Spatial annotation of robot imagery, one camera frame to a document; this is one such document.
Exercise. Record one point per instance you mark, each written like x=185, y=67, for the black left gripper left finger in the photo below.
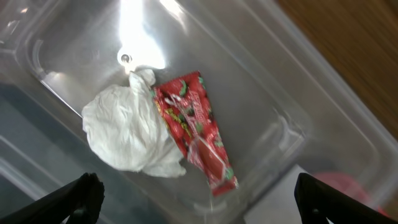
x=78, y=202

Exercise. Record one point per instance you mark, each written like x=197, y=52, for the white napkin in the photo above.
x=125, y=130

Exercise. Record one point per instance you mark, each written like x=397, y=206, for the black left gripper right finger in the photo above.
x=318, y=203

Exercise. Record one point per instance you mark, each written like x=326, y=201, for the red snack wrapper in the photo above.
x=184, y=105

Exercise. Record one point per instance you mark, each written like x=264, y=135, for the clear plastic bin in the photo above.
x=280, y=107

